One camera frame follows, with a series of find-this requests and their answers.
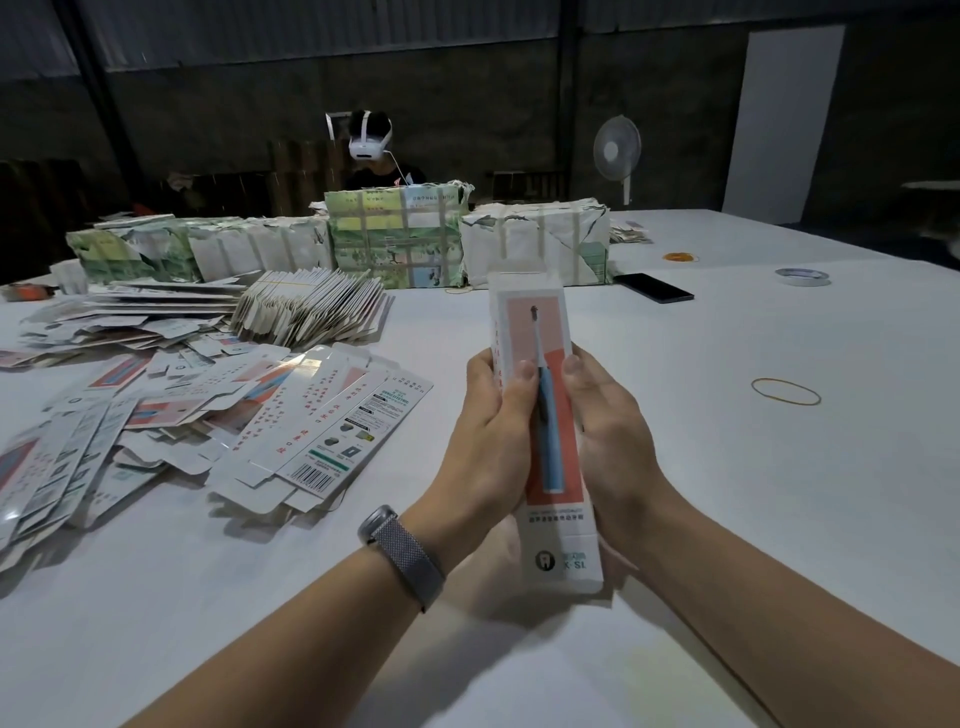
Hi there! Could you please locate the person's right hand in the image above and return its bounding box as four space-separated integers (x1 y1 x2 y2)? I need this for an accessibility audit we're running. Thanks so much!
564 345 669 549

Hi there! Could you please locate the person's left hand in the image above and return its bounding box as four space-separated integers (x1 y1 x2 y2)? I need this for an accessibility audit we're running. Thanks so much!
402 348 542 572

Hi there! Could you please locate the toothbrush carton box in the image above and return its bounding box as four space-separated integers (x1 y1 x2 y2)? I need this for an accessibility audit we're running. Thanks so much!
487 270 606 596

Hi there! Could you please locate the fanned stack of white cartons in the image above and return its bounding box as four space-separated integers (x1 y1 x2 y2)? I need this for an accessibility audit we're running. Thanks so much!
228 268 392 350

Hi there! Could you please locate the pile of cartons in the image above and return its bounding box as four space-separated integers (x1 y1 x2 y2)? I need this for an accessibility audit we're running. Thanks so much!
0 277 434 579

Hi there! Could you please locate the person's left forearm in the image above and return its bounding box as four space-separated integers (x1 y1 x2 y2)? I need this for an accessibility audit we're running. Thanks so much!
127 547 429 728

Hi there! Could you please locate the person's right forearm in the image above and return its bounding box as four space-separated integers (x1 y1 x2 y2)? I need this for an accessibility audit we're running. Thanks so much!
622 487 960 728

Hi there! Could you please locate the grey band wristwatch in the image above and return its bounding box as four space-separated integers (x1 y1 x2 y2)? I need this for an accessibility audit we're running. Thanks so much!
357 504 447 612

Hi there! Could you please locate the thin tan rubber band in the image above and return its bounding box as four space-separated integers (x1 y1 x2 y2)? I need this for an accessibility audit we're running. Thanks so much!
751 376 824 408

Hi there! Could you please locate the black smartphone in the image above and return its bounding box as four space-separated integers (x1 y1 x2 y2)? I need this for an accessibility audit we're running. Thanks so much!
613 271 696 306

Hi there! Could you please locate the green printed wrapped bundle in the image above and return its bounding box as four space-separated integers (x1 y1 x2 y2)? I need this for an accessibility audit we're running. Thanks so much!
324 181 474 290

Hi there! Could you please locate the dark wooden chair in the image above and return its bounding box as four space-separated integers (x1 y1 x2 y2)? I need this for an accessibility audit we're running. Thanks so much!
489 168 569 204

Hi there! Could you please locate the white standing fan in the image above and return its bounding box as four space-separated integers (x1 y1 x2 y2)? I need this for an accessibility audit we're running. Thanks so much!
592 114 644 207

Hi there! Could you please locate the stack of brown cartons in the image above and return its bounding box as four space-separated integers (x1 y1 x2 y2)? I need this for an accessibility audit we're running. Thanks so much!
267 138 350 216

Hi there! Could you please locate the row of white wrapped bundles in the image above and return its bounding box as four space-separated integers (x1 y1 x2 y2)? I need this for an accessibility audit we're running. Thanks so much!
64 213 335 287

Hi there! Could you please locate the white board panel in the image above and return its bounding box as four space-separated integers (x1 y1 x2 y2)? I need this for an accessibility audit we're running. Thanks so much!
721 24 848 227

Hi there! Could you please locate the cluttered side table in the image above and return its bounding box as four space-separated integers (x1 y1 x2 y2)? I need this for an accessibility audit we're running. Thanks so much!
900 177 960 264

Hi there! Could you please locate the white strapped wrapped bundle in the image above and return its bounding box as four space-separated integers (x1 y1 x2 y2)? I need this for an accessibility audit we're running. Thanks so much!
459 198 614 288

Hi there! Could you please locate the white head-mounted camera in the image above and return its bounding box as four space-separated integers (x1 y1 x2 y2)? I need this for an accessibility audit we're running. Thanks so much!
327 109 395 164

